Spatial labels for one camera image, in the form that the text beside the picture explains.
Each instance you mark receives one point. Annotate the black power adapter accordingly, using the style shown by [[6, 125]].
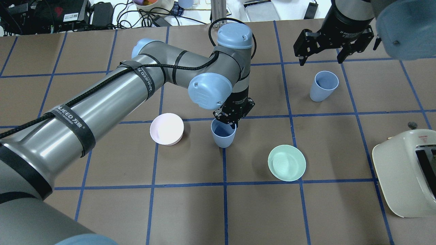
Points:
[[159, 21]]

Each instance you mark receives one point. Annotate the black device right background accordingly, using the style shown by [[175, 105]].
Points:
[[311, 10]]

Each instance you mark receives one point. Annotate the cream toaster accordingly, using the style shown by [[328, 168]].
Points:
[[405, 168]]

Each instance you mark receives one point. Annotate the pink bowl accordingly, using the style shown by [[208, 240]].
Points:
[[167, 129]]

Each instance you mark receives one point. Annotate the black electronics box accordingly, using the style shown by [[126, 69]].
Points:
[[28, 17]]

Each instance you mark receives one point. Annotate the aluminium frame post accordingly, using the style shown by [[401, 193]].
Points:
[[218, 11]]

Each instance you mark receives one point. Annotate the grey metal tray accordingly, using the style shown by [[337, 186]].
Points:
[[260, 10]]

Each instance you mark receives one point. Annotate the white bowl with food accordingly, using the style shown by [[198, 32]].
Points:
[[160, 6]]

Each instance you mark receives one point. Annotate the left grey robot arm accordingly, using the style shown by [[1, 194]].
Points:
[[35, 153]]

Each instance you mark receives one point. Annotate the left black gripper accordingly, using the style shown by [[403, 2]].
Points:
[[239, 99]]

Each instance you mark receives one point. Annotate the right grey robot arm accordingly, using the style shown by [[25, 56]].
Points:
[[406, 28]]

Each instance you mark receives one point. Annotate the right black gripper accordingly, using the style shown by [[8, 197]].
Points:
[[344, 23]]

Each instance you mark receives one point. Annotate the light blue cup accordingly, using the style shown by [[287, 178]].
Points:
[[324, 84], [223, 134]]

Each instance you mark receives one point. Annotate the mint green plate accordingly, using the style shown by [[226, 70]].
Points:
[[286, 163]]

